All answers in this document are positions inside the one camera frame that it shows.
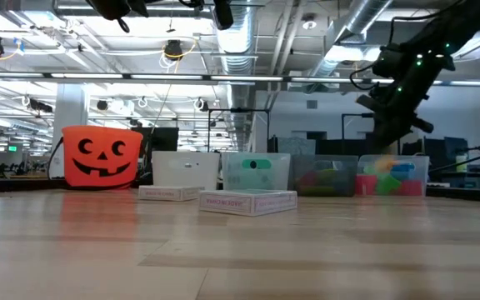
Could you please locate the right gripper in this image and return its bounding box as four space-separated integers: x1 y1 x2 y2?
356 74 435 154

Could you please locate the small red toy block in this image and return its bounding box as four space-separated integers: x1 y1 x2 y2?
355 174 378 197

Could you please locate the teal foam die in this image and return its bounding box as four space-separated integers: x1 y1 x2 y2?
224 157 278 189

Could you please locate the pink playing card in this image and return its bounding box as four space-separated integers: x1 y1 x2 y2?
197 188 299 218

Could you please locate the clear-wrapped playing card deck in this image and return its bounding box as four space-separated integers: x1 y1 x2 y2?
137 185 203 203

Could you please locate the clear plastic bin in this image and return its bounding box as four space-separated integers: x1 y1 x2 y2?
353 154 430 198
221 152 293 192

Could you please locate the grey plastic bin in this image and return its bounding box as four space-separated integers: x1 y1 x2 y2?
287 153 359 198

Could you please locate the white building column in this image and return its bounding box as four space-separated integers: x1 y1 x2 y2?
52 84 90 138

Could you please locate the dark monitor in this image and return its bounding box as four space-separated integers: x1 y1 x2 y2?
131 126 180 153

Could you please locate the orange pumpkin bucket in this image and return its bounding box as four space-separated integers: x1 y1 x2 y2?
47 125 145 191

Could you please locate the white plastic bin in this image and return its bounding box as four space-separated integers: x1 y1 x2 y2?
152 150 222 193

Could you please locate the round silver air duct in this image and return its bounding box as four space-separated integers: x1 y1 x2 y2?
210 0 263 152

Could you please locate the black gantry frame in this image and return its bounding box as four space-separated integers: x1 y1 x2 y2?
207 107 271 153
341 112 375 146

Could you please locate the slanted silver air duct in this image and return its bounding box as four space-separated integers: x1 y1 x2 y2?
305 0 394 81

